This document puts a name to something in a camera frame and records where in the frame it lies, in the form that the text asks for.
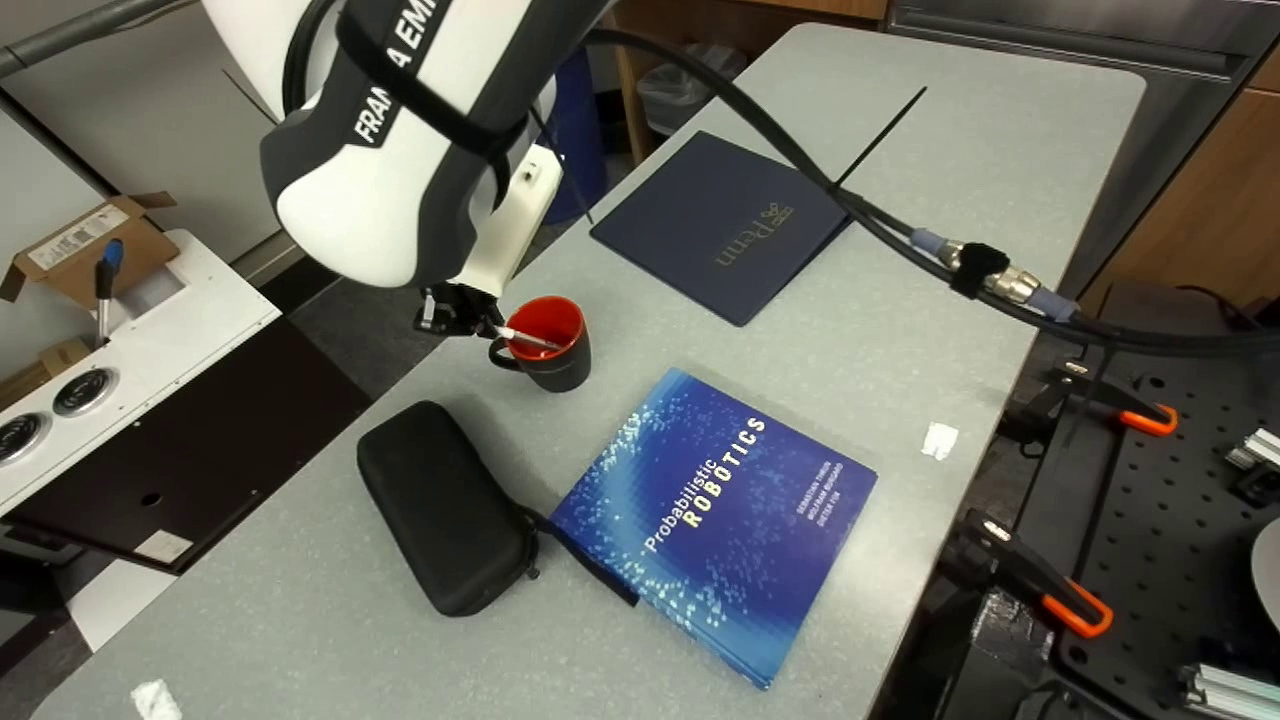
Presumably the orange handled black clamp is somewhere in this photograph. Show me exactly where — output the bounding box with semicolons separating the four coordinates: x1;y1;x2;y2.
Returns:
1043;362;1189;444
947;508;1121;645

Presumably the grey bin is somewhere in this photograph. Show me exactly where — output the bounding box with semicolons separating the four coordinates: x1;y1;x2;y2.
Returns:
636;44;737;139

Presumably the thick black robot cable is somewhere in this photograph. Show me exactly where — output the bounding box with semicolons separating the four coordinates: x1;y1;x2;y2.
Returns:
579;23;1280;362

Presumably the navy Penn folder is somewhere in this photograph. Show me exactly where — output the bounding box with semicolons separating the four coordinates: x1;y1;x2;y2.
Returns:
589;128;855;331

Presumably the blue Probabilistic Robotics book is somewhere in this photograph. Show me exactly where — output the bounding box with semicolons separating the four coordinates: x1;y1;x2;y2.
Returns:
548;366;880;695

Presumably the open cardboard box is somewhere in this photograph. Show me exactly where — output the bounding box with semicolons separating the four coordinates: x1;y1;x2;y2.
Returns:
0;189;185;312

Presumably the black zippered case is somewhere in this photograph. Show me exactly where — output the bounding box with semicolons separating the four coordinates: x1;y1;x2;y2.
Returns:
352;395;542;621

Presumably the small white tape piece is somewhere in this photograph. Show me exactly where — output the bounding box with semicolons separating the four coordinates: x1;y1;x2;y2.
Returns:
126;676;186;720
918;421;965;463

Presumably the white cabinet with holes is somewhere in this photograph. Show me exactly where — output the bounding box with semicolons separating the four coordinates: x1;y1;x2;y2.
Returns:
0;223;286;521

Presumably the white round disc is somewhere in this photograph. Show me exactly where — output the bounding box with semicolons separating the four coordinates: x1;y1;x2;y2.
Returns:
1249;515;1280;631

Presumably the blue padded chair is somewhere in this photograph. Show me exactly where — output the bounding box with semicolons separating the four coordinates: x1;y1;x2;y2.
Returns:
548;50;616;230

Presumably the black mug red inside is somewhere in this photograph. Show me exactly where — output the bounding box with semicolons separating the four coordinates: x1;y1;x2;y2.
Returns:
485;293;597;395

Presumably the silver aluminium extrusion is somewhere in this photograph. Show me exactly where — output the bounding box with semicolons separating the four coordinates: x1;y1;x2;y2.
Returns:
1179;662;1280;720
1221;423;1280;481

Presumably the brown wooden cabinet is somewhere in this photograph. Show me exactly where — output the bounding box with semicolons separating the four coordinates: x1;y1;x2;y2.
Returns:
1077;44;1280;319

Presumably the blue handled tool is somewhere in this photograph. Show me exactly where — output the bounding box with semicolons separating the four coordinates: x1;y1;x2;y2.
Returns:
87;236;131;346

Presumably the black perforated breadboard table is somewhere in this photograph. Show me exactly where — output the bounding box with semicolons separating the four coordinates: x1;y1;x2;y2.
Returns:
931;349;1280;720

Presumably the white pen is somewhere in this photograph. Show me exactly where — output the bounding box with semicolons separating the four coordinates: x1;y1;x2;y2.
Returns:
494;324;566;362

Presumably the black low platform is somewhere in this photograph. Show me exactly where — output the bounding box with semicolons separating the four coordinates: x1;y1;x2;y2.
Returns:
7;315;374;581

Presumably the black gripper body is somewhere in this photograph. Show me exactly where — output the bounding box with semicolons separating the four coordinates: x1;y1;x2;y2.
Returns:
413;282;485;340

